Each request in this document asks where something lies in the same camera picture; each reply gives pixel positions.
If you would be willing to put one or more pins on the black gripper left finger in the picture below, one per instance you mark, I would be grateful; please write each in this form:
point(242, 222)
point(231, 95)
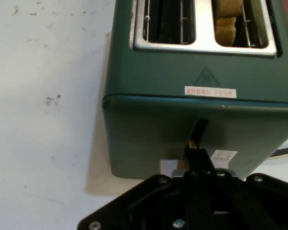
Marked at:
point(158, 203)

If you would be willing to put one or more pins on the brown toast slice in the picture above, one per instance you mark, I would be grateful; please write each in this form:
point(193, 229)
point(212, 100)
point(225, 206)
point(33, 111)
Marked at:
point(226, 28)

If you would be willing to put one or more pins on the dark green toaster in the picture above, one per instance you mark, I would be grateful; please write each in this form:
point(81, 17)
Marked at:
point(158, 115)

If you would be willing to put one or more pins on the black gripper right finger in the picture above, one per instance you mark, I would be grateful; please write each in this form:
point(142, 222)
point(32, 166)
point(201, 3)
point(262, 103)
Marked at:
point(254, 206)

